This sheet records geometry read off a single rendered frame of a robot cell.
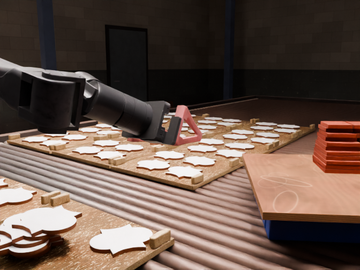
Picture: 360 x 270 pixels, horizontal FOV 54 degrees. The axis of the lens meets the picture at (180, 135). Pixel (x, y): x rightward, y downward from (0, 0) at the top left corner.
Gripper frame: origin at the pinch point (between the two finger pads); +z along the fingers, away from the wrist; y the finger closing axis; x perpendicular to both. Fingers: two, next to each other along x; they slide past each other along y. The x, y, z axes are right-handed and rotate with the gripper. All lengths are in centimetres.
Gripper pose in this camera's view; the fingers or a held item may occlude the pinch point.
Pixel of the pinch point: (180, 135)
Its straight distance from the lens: 65.6
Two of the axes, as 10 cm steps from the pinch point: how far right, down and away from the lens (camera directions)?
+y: -6.6, -0.4, 7.5
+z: 7.1, 2.9, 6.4
